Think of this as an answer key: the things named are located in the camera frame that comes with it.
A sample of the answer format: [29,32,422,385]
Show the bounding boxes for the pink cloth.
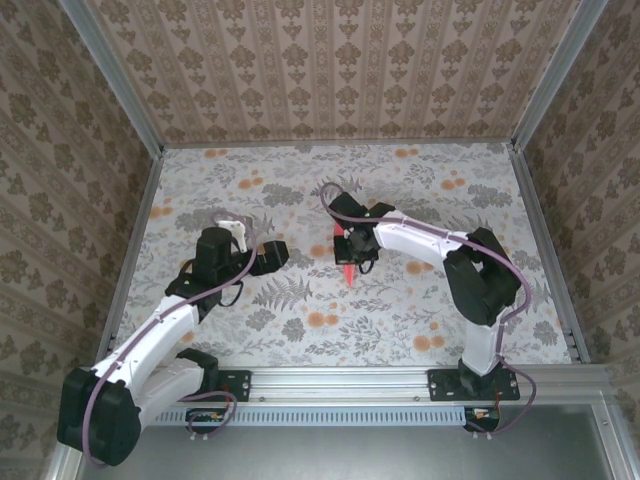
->
[332,222,359,287]

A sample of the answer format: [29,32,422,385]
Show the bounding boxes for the floral patterned table cover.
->
[107,142,576,369]

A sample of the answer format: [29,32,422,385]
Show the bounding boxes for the grey metal panel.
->
[74,403,619,480]

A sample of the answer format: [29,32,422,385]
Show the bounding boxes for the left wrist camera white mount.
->
[218,219,250,255]

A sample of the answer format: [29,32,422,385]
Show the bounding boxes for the thin aluminium frame rail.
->
[162,139,516,150]

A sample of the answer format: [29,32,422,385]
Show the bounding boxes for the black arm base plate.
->
[428,368,522,403]
[162,368,252,404]

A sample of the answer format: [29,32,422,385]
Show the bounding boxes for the wide aluminium frame rail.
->
[74,363,615,402]

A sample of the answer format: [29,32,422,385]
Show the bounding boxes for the slotted white cable duct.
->
[144,405,469,427]

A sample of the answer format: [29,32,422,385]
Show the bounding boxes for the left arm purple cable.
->
[82,212,259,469]

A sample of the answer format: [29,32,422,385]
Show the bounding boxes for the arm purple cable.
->
[82,212,259,469]
[319,182,539,441]

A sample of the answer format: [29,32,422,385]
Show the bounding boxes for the aluminium frame post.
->
[59,0,167,157]
[510,0,610,151]

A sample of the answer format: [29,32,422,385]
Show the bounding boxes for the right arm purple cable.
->
[319,182,539,441]

